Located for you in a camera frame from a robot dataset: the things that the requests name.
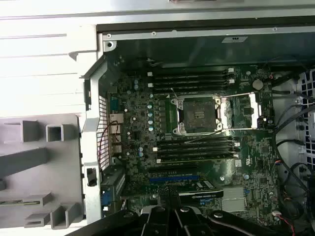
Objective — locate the black RAM slot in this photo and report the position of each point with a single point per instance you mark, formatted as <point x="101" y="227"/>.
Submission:
<point x="194" y="151"/>
<point x="194" y="146"/>
<point x="158" y="161"/>
<point x="192" y="76"/>
<point x="194" y="140"/>
<point x="192" y="82"/>
<point x="192" y="88"/>
<point x="192" y="71"/>

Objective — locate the green RAM stick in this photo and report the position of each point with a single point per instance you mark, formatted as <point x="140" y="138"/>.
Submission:
<point x="14" y="202"/>

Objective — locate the black expansion slot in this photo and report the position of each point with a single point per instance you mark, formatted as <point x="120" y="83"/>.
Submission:
<point x="172" y="170"/>

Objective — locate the silver disk bay cage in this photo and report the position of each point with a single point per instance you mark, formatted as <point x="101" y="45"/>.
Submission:
<point x="307" y="86"/>

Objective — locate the green motherboard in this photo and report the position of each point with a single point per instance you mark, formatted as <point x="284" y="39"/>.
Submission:
<point x="258" y="177"/>

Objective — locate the silver coin battery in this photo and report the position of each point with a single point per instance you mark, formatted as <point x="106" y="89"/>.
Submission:
<point x="257" y="84"/>

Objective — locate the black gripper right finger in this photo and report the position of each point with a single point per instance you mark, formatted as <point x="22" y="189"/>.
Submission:
<point x="187" y="223"/>

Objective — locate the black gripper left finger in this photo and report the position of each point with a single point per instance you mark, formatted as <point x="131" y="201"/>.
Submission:
<point x="157" y="223"/>

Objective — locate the CPU socket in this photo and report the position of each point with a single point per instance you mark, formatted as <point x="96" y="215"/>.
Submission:
<point x="197" y="115"/>

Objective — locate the black PC case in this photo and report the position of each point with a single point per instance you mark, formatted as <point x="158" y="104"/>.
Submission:
<point x="197" y="49"/>

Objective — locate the silver chipset heatsink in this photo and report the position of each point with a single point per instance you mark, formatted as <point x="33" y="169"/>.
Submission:
<point x="233" y="199"/>

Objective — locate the blue expansion slot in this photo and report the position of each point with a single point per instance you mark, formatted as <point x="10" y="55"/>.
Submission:
<point x="172" y="178"/>

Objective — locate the black graphics card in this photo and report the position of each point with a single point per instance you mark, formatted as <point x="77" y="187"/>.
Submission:
<point x="204" y="194"/>

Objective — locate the silver socket cover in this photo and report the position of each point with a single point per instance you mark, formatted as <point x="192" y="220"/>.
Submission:
<point x="256" y="108"/>

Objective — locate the grey parts rack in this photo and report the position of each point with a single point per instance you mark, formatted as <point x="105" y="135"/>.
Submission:
<point x="61" y="172"/>

